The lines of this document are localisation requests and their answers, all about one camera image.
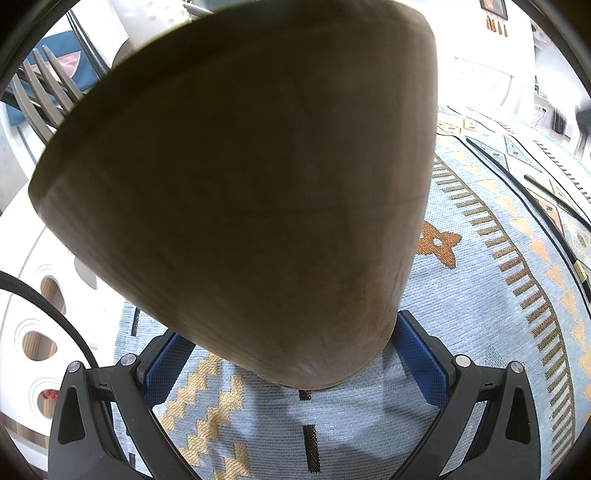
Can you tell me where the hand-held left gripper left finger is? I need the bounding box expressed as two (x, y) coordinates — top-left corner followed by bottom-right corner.
(48, 330), (199, 480)

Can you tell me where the wooden utensil holder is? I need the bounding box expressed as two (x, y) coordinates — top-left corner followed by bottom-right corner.
(28, 0), (438, 391)

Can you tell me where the blue pink cushion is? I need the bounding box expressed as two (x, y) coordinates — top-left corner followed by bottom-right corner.
(9, 44), (100, 125)

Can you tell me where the small framed picture with tassels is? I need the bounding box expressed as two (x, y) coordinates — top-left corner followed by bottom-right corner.
(479, 0), (509, 37)

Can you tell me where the white chair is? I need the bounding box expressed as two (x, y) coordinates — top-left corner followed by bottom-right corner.
(450, 55), (515, 109)
(0, 222), (125, 462)

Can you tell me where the thick black cable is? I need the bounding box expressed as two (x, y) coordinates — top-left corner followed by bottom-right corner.
(0, 270), (100, 370)

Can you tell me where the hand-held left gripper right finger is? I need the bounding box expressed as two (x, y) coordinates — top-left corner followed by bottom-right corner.
(392, 310), (542, 480)

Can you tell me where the blue yellow patterned table mat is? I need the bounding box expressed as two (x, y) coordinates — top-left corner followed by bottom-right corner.
(113, 105), (591, 480)

